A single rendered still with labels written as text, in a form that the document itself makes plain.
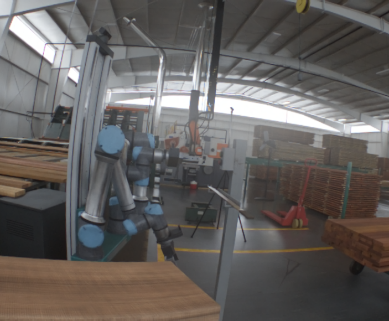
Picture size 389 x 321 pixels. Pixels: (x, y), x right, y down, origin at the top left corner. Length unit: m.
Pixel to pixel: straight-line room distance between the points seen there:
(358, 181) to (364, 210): 0.67
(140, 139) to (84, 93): 0.51
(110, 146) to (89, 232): 0.37
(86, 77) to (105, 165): 0.54
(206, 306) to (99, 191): 0.79
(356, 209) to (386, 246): 4.22
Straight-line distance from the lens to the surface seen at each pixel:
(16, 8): 11.17
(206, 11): 11.70
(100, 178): 1.25
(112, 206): 1.89
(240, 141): 1.56
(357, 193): 6.47
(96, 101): 1.81
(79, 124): 1.55
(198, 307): 0.60
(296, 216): 5.50
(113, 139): 1.23
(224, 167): 1.54
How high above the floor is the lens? 1.23
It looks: 1 degrees down
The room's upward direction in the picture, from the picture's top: 6 degrees clockwise
